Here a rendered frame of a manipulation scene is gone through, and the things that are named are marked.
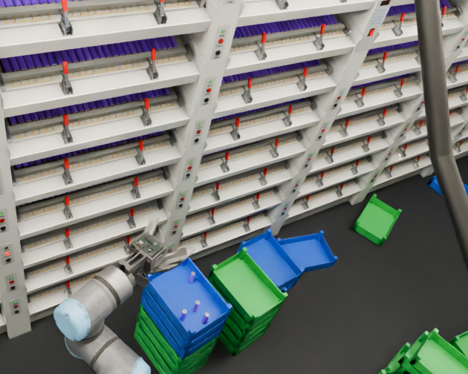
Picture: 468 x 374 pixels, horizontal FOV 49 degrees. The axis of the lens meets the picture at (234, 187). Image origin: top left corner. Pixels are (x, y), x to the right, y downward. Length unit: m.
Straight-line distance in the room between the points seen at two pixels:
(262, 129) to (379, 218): 1.46
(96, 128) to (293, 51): 0.75
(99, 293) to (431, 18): 0.89
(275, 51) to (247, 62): 0.14
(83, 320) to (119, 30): 0.76
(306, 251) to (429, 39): 2.48
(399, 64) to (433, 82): 1.93
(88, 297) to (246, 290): 1.27
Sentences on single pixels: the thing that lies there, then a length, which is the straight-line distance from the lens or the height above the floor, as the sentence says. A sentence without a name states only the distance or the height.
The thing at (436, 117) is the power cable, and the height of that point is 2.00.
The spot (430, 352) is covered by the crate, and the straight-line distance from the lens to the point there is 2.72.
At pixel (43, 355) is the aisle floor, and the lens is 2.52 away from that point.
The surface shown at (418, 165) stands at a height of 0.18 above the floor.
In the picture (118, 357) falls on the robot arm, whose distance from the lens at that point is 1.28.
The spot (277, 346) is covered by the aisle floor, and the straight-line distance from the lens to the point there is 2.67.
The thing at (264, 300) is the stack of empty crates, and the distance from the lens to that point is 2.38.
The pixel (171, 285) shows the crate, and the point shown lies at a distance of 2.14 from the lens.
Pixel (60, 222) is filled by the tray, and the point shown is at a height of 0.73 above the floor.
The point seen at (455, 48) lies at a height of 1.19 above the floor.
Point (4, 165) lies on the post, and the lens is 1.66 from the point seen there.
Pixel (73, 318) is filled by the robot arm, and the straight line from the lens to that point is 1.19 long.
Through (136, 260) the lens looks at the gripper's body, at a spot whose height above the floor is 1.24.
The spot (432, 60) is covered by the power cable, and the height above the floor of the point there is 2.04.
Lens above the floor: 2.31
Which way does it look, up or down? 47 degrees down
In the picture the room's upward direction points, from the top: 19 degrees clockwise
